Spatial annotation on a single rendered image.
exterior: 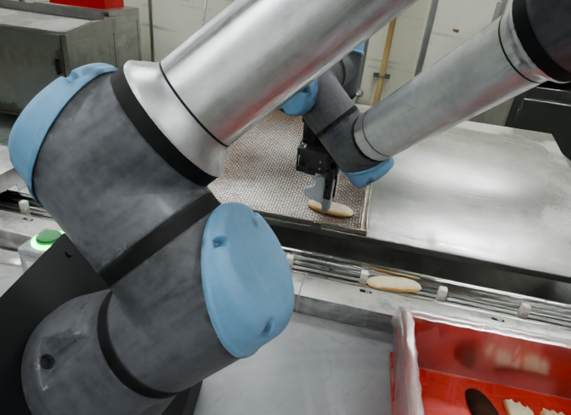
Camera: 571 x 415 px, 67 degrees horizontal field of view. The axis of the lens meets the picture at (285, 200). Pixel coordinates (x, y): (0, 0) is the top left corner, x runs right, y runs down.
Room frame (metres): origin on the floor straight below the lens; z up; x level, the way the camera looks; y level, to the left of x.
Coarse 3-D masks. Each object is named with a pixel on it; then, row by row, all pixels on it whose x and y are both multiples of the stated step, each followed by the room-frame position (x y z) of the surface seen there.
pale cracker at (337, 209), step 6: (312, 204) 0.80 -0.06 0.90; (318, 204) 0.79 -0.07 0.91; (336, 204) 0.80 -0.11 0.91; (318, 210) 0.78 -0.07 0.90; (330, 210) 0.78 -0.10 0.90; (336, 210) 0.78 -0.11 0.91; (342, 210) 0.78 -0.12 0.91; (348, 210) 0.79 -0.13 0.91; (342, 216) 0.77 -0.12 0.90; (348, 216) 0.77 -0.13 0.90
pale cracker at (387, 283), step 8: (368, 280) 0.63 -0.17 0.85; (376, 280) 0.62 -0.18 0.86; (384, 280) 0.62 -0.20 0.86; (392, 280) 0.63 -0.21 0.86; (400, 280) 0.63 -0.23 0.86; (408, 280) 0.63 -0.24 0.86; (376, 288) 0.61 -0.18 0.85; (384, 288) 0.61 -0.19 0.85; (392, 288) 0.61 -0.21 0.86; (400, 288) 0.61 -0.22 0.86; (408, 288) 0.61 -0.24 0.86; (416, 288) 0.61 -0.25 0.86
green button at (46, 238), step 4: (44, 232) 0.59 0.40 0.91; (48, 232) 0.59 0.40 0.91; (52, 232) 0.59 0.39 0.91; (56, 232) 0.60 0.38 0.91; (60, 232) 0.60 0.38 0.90; (36, 236) 0.58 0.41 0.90; (40, 236) 0.58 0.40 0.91; (44, 236) 0.58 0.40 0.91; (48, 236) 0.58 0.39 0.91; (52, 236) 0.58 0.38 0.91; (56, 236) 0.58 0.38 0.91; (36, 240) 0.57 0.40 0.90; (40, 240) 0.57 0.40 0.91; (44, 240) 0.57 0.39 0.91; (48, 240) 0.57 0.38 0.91; (52, 240) 0.57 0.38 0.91; (40, 244) 0.56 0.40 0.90; (44, 244) 0.56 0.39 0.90; (48, 244) 0.57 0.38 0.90
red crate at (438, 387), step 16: (432, 384) 0.44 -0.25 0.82; (448, 384) 0.44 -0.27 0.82; (464, 384) 0.44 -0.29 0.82; (480, 384) 0.44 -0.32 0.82; (496, 384) 0.45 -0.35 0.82; (432, 400) 0.41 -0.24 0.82; (448, 400) 0.41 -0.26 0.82; (464, 400) 0.41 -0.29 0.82; (496, 400) 0.42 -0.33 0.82; (512, 400) 0.42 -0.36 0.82; (528, 400) 0.43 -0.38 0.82; (544, 400) 0.43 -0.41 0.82; (560, 400) 0.43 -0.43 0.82
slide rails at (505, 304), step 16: (0, 208) 0.73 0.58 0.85; (32, 208) 0.75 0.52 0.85; (304, 272) 0.63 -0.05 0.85; (336, 272) 0.64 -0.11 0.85; (352, 272) 0.65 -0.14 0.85; (432, 288) 0.63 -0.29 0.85; (448, 288) 0.63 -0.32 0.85; (496, 304) 0.60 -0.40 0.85; (512, 304) 0.61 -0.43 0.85; (528, 320) 0.57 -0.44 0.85; (560, 320) 0.58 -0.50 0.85
